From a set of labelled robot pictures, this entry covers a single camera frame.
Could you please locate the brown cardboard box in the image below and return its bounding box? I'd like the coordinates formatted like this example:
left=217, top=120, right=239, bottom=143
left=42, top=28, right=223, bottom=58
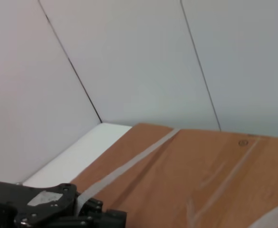
left=69, top=122, right=278, bottom=228

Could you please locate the white plastic packing strap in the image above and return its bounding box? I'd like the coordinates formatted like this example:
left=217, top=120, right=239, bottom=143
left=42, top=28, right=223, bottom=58
left=247, top=196, right=278, bottom=228
left=76, top=128, right=181, bottom=216

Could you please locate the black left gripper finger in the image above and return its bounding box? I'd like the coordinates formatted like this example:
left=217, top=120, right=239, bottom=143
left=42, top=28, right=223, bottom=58
left=86, top=198, right=128, bottom=224
left=33, top=214, right=126, bottom=228

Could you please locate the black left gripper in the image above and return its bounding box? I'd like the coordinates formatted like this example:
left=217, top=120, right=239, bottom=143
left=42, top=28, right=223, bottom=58
left=0, top=180, right=79, bottom=228

